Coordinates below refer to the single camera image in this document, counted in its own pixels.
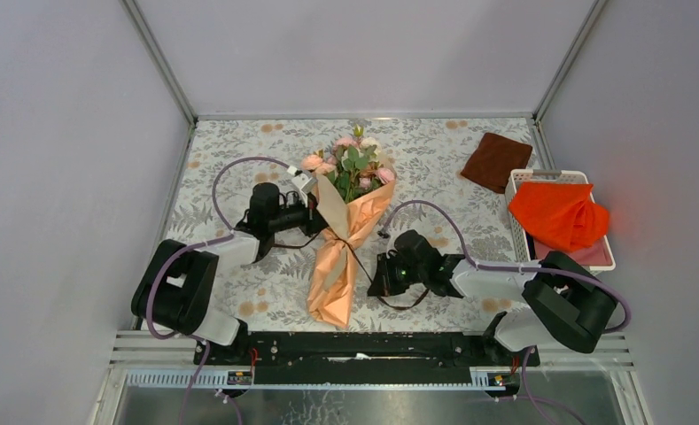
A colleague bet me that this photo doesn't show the pale pink fake flower stem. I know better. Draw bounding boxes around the pale pink fake flower stem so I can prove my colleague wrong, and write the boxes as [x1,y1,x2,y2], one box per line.
[301,153,338,182]

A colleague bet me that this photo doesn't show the floral patterned table mat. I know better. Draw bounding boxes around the floral patterned table mat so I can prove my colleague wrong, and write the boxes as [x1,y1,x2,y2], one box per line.
[166,117,534,332]

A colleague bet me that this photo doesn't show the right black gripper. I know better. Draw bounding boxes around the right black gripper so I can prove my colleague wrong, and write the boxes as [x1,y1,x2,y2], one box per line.
[367,251,426,297]

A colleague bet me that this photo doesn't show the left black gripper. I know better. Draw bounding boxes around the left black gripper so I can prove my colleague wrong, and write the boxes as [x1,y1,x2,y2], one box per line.
[268,192,338,238]

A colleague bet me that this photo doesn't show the brown towel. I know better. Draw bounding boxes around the brown towel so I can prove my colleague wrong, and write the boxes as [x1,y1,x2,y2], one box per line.
[461,133,532,194]

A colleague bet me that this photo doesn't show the white plastic basket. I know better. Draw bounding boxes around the white plastic basket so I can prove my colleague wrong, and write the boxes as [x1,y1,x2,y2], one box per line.
[505,169,616,275]

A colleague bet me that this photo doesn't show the pink cloth in basket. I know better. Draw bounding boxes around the pink cloth in basket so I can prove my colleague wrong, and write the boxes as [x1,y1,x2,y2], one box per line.
[531,239,614,267]

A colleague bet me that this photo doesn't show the peach wrapping paper sheet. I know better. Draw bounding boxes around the peach wrapping paper sheet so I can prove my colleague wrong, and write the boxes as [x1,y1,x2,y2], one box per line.
[307,172,396,328]

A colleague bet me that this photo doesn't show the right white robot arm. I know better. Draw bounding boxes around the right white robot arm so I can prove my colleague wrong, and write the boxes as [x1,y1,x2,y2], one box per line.
[367,230,619,365]

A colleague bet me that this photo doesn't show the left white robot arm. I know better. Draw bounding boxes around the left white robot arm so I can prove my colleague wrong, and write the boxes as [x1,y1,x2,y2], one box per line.
[130,183,327,364]

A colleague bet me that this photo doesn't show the large pink fake rose stem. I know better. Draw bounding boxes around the large pink fake rose stem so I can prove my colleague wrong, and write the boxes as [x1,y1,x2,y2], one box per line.
[332,137,361,198]

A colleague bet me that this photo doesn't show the orange cloth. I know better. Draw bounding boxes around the orange cloth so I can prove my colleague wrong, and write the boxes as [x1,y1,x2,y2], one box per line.
[509,182,610,252]

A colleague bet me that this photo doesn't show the dark brown ribbon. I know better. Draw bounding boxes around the dark brown ribbon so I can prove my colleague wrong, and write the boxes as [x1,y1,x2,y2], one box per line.
[273,233,430,312]

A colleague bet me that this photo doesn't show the pink fake rose spray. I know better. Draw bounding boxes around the pink fake rose spray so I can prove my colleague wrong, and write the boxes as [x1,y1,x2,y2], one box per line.
[342,137,396,203]

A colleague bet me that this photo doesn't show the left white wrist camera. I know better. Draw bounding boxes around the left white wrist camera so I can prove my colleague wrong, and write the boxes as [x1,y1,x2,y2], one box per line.
[287,166,317,205]

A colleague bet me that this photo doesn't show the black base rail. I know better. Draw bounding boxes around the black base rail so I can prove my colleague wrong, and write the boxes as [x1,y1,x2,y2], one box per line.
[193,331,540,385]

